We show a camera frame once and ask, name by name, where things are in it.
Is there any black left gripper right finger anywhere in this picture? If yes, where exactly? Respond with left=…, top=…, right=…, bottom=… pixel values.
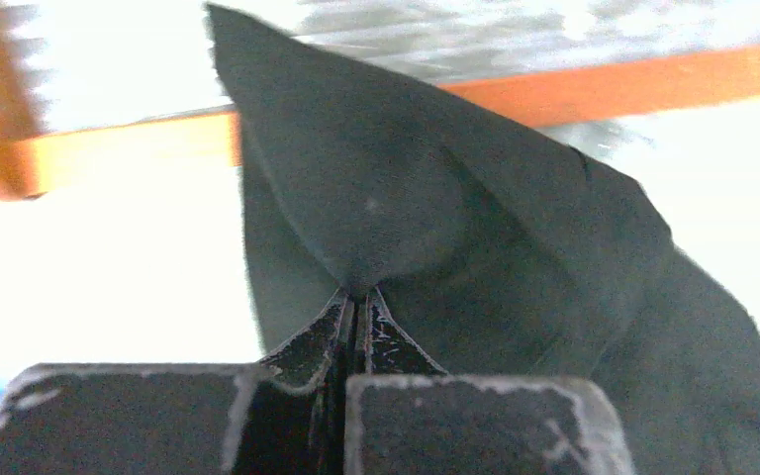
left=343, top=290, right=634, bottom=474

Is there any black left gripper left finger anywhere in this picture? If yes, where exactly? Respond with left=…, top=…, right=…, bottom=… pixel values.
left=0, top=292, right=354, bottom=474

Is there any black button shirt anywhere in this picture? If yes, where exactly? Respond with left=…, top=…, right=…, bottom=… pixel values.
left=207, top=3, right=760, bottom=474

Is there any orange wooden rack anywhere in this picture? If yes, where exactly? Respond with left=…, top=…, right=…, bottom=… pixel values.
left=0, top=1, right=760, bottom=198

